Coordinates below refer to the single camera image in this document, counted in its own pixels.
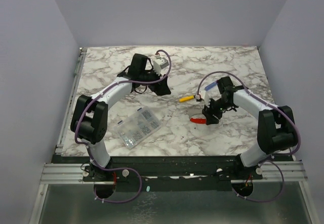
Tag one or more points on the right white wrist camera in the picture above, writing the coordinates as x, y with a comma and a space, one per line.
202, 96

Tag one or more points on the yellow handled screwdriver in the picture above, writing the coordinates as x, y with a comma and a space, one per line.
187, 98

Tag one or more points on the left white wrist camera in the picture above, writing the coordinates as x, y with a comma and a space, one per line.
159, 63

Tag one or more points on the aluminium rail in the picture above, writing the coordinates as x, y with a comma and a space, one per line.
65, 125
291, 171

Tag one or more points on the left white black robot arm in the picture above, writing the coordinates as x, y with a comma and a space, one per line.
90, 116

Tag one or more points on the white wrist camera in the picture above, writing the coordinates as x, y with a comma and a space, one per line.
202, 96
159, 63

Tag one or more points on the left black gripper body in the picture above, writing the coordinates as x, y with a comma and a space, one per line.
156, 87

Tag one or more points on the aluminium left side rail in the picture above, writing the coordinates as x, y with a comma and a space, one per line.
65, 125

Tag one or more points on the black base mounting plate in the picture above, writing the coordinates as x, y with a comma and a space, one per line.
160, 174

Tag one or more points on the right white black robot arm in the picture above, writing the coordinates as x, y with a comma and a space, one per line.
276, 129

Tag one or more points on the clear plastic screw box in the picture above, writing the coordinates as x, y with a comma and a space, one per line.
137, 127

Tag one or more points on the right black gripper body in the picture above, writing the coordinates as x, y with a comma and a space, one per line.
212, 110

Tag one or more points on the blue handled screwdriver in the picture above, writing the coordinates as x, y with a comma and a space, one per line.
210, 86

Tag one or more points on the aluminium front rail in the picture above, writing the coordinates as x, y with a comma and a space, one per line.
291, 171

